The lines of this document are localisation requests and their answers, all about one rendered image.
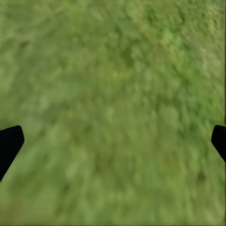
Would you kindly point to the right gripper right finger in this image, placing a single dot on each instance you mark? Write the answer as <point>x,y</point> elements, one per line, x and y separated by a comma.
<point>218,139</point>

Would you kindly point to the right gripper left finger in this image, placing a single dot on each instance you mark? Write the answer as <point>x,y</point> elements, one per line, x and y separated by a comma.
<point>11,141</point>

